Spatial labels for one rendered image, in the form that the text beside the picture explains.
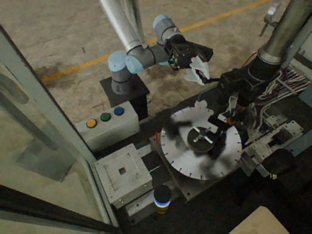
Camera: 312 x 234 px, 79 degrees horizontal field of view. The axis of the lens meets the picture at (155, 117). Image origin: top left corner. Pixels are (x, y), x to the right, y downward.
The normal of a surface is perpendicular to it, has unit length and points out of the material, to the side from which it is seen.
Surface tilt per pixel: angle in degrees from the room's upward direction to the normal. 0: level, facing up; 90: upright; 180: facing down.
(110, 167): 0
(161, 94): 0
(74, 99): 0
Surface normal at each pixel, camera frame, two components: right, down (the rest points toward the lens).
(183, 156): -0.01, -0.55
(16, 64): 0.50, 0.72
